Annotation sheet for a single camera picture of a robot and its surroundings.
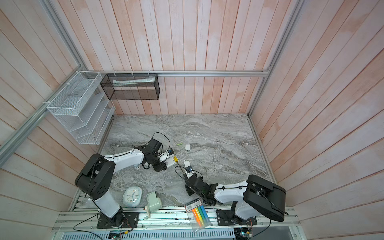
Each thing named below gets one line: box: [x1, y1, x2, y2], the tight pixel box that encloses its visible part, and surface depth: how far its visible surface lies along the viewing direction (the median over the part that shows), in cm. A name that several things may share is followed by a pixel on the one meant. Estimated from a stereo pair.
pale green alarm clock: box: [122, 186, 143, 207], surface depth 80 cm
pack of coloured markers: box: [184, 198, 211, 233], surface depth 76 cm
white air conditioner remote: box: [159, 152, 176, 167], surface depth 85 cm
